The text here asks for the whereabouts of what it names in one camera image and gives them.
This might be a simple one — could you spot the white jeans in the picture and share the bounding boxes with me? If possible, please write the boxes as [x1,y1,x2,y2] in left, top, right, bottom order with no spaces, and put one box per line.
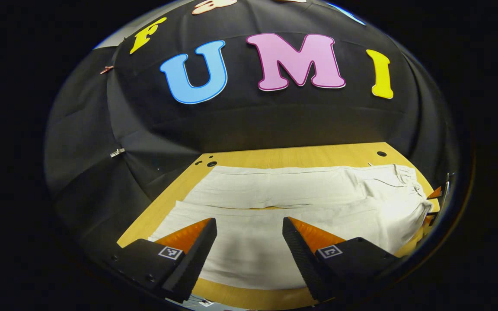
[149,163,434,291]

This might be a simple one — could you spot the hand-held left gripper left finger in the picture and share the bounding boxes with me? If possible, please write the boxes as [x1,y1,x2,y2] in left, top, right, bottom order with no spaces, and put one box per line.
[111,217,218,304]

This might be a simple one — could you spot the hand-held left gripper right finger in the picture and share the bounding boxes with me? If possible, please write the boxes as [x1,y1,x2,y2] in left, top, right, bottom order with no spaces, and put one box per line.
[282,216,401,303]

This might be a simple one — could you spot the black backdrop cloth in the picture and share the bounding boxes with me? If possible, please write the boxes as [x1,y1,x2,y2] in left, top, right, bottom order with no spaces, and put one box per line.
[44,0,461,277]

